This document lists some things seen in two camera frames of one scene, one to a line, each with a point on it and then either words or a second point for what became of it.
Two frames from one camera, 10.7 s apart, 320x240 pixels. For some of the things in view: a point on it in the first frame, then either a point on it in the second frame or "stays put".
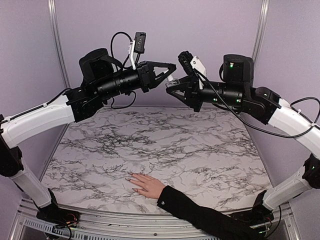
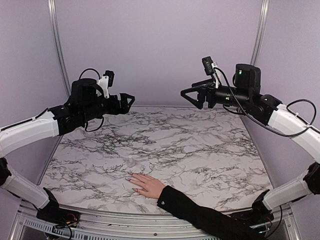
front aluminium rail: [41, 222] stays put
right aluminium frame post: [261, 29] stays put
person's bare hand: [153, 187] stays put
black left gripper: [147, 73] -> [115, 110]
